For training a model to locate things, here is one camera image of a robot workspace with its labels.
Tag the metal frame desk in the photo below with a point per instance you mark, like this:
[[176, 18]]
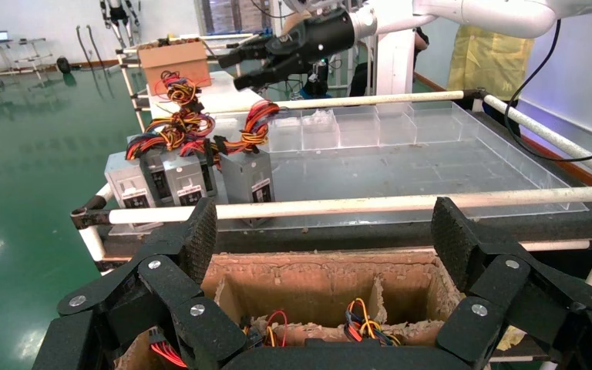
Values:
[[20, 43]]

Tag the brown divided cardboard box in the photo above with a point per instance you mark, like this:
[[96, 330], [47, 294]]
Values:
[[301, 286]]

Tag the humanoid robot on stand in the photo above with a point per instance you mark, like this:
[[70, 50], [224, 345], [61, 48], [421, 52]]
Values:
[[118, 13]]

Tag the white pipe rack frame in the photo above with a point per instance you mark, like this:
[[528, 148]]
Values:
[[326, 204]]

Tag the window blinds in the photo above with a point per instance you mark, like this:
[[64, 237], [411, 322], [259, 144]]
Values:
[[229, 15]]

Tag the white robot body column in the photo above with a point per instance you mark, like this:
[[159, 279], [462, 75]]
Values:
[[395, 61]]

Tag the plain brown cardboard box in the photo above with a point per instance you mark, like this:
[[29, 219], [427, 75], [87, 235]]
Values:
[[173, 64]]

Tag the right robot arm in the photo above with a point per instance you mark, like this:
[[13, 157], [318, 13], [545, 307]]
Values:
[[480, 13]]

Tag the clear acrylic divider tray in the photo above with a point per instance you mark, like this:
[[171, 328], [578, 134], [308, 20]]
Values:
[[357, 127]]

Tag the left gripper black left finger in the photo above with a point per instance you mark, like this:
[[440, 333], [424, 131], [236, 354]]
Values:
[[199, 240]]

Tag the black round bag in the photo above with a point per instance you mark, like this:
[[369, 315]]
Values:
[[63, 65]]

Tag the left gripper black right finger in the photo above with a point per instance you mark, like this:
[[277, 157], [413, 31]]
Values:
[[454, 240]]

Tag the person in dark clothes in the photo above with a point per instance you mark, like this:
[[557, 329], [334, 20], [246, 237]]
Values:
[[362, 79]]

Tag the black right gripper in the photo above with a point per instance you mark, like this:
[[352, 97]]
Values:
[[316, 35]]

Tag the person in yellow coat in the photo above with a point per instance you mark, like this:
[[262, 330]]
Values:
[[485, 61]]

